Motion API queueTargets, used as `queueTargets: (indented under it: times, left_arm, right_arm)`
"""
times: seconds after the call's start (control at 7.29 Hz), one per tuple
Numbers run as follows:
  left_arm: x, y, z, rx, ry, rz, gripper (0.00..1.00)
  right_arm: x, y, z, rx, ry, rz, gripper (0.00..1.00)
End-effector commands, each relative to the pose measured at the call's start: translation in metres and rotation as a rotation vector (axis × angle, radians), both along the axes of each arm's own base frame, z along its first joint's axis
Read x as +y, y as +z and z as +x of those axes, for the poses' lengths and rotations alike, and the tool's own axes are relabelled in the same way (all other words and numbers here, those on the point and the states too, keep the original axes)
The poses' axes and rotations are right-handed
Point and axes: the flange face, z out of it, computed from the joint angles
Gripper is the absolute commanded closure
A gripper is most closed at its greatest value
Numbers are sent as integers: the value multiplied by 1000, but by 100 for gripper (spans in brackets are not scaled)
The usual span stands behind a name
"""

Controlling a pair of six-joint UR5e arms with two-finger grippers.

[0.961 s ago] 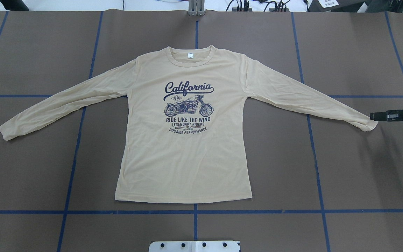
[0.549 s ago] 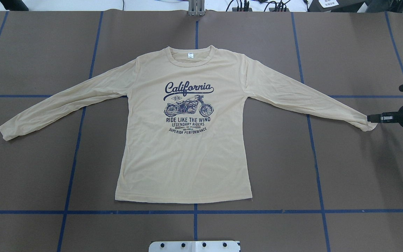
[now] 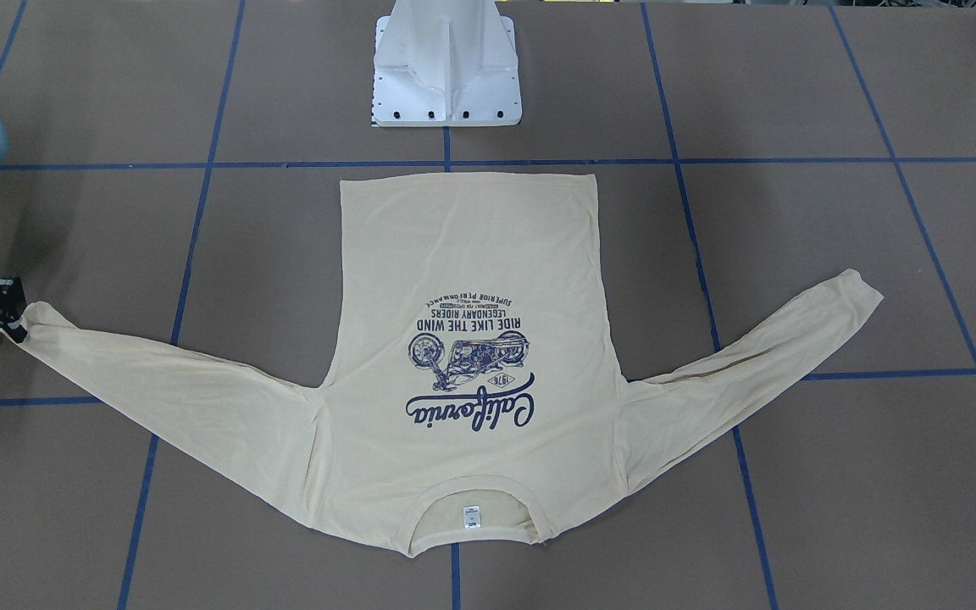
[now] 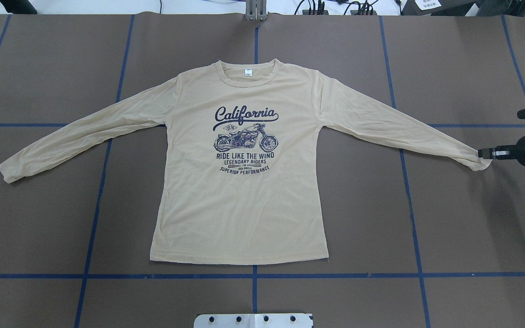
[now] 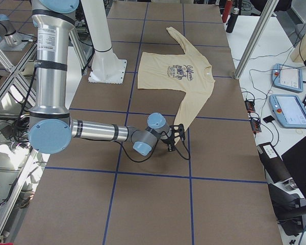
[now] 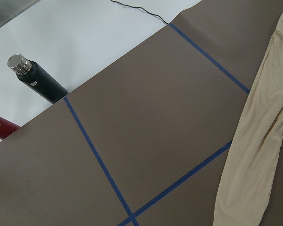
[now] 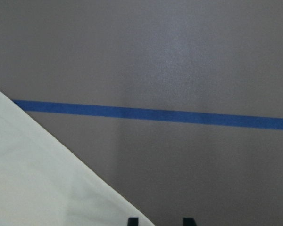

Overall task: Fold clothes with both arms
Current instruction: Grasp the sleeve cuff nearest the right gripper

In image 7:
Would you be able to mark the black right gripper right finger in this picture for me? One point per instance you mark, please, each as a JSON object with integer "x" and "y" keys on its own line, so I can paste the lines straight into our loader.
{"x": 189, "y": 222}

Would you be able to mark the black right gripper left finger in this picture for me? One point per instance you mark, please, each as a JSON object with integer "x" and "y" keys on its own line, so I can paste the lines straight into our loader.
{"x": 133, "y": 221}

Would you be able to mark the cream long-sleeve printed shirt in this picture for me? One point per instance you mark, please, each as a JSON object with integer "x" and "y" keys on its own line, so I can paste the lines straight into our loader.
{"x": 42, "y": 183}

